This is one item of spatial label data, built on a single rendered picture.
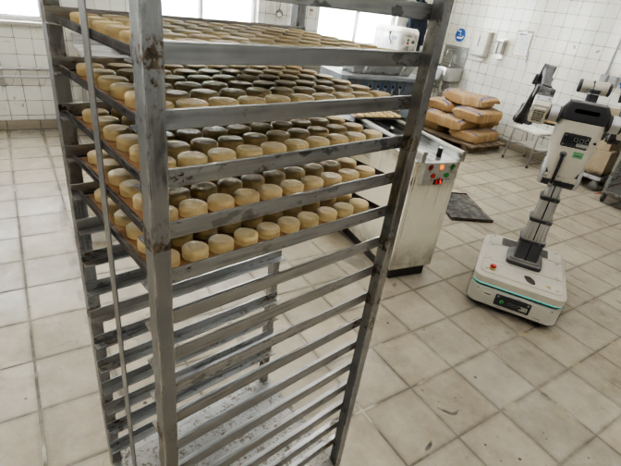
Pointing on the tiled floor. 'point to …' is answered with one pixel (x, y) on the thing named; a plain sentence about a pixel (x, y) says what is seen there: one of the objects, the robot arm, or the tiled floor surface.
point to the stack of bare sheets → (465, 209)
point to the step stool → (529, 141)
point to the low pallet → (464, 141)
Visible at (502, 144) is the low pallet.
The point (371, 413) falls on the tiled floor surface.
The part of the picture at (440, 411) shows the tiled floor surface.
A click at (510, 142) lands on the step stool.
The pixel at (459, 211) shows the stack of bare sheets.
